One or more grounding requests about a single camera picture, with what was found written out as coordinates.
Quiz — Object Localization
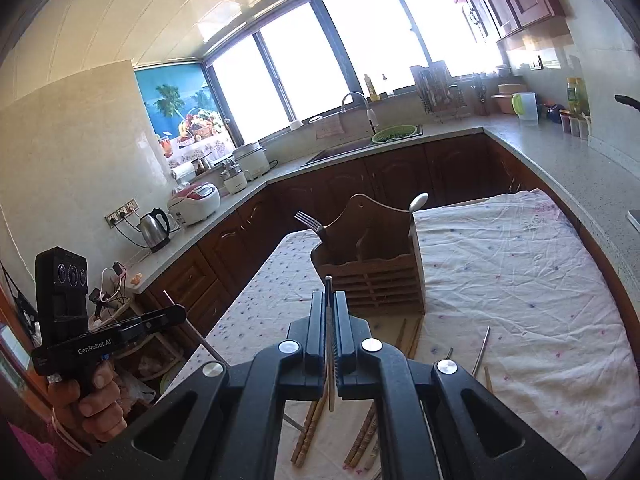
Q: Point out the kitchen sink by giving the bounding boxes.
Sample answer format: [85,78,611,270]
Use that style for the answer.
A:
[301,135,377,167]

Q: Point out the metal fork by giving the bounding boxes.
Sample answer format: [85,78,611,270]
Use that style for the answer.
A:
[295,211,328,246]

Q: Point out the yellow cooking oil bottle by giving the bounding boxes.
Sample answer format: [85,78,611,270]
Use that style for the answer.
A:
[566,77,591,116]

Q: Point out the floral white tablecloth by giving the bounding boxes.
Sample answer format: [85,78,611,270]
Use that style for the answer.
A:
[167,189,640,480]

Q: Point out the wooden utensil holder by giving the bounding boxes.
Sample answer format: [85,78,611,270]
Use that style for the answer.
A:
[310,194,427,316]

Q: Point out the person's left forearm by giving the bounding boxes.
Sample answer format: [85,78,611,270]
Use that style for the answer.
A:
[7,410,91,480]

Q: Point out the small white food steamer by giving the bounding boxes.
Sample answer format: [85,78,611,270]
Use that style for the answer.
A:
[220,159,249,195]

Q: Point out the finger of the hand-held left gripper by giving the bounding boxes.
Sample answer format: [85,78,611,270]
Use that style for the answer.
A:
[124,306,187,337]

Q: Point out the green colander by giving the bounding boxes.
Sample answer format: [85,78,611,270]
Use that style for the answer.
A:
[372,125,419,144]

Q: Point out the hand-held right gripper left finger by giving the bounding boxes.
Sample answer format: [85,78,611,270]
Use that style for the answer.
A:
[75,291,331,480]

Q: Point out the wall socket strip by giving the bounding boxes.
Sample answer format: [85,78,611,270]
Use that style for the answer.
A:
[105,199,139,227]

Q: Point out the dark wooden lower cabinets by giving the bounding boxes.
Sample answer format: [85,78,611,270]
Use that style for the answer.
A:
[135,132,546,356]

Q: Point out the storage shelf rack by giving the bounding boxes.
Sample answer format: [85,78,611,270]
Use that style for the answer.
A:
[90,295,188,406]

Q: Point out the light dish cloth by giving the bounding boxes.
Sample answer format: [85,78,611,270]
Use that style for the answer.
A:
[315,115,346,140]

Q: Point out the steel electric kettle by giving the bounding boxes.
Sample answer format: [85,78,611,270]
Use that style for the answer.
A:
[137,208,172,254]

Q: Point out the speckled kitchen countertop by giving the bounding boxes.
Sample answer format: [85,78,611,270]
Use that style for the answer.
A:
[125,110,640,306]

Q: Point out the kitchen window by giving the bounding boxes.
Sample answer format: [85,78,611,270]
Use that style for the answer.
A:
[200,0,506,146]

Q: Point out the person's left hand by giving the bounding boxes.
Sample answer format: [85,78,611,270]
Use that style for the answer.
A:
[47,360,127,443]

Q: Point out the metal dish rack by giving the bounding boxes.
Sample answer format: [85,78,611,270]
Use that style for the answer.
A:
[410,60,469,122]

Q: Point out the chrome kitchen faucet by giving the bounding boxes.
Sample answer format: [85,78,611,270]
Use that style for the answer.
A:
[341,91,377,136]

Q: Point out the large white rice cooker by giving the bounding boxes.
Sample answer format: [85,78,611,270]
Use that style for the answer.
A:
[233,141,271,181]

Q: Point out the charger with cables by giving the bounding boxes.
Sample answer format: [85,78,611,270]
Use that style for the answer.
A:
[89,261,132,312]

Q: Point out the green and white pitcher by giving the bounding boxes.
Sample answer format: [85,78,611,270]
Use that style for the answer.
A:
[511,92,539,126]

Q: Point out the tropical fruit wall poster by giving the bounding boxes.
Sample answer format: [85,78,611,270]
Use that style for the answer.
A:
[134,62,237,169]

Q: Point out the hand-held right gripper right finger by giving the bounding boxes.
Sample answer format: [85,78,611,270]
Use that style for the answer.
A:
[334,291,588,480]

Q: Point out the white and red rice cooker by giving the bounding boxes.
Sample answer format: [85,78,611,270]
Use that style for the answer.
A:
[166,182,221,226]

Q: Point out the pink plastic basin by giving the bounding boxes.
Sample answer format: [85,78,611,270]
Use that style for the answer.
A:
[492,83,526,115]

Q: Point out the knife block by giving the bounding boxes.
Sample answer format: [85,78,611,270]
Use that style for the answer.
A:
[470,75,489,116]

